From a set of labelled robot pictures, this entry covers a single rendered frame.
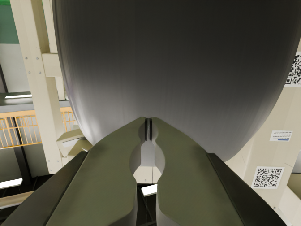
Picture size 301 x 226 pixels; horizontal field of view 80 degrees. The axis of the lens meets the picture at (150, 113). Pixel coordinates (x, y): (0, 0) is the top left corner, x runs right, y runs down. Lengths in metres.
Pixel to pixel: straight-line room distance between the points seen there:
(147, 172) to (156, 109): 0.66
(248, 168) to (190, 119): 0.37
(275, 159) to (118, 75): 0.49
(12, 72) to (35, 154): 4.23
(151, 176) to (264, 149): 0.50
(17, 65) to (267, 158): 9.78
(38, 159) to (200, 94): 11.43
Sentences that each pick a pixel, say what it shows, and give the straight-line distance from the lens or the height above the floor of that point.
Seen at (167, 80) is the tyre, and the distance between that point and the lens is 0.20.
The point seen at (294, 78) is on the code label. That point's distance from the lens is 0.51.
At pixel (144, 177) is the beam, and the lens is 0.87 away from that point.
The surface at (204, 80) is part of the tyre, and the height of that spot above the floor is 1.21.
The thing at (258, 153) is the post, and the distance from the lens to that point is 0.55.
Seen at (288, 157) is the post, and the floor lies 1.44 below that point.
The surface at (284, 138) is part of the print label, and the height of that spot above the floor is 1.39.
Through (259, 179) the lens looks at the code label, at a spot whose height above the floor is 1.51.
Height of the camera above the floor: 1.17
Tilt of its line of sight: 22 degrees up
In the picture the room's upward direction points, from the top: 179 degrees counter-clockwise
